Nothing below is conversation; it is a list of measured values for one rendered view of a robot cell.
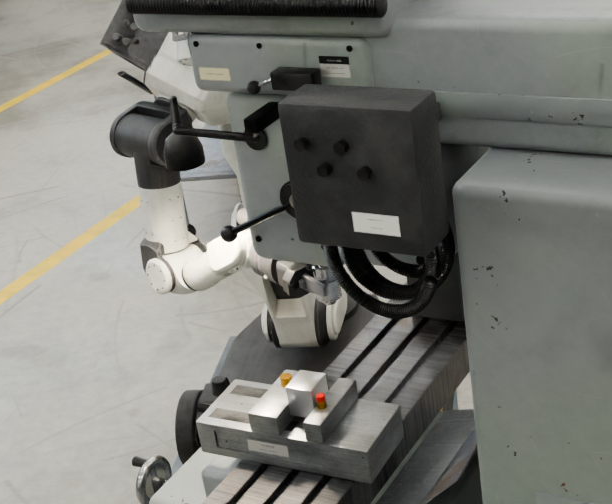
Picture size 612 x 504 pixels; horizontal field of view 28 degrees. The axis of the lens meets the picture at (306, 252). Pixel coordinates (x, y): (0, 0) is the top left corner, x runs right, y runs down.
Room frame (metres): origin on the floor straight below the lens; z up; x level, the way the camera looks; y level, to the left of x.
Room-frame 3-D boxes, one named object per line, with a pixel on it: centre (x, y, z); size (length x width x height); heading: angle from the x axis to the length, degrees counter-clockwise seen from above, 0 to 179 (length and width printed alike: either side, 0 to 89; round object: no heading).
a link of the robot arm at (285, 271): (2.04, 0.02, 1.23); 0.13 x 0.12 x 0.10; 125
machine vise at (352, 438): (1.88, 0.06, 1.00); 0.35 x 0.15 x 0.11; 59
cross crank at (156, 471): (2.24, 0.39, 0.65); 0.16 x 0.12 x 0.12; 56
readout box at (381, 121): (1.52, -0.09, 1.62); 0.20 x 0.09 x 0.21; 56
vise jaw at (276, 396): (1.90, 0.08, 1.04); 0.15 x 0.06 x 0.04; 149
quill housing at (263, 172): (1.96, -0.03, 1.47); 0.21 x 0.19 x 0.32; 146
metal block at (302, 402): (1.87, 0.04, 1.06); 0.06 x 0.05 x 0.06; 149
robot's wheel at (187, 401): (2.67, 0.35, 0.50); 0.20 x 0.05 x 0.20; 166
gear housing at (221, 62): (1.94, -0.06, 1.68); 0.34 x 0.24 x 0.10; 56
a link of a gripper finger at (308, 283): (1.95, 0.00, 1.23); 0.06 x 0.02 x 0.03; 35
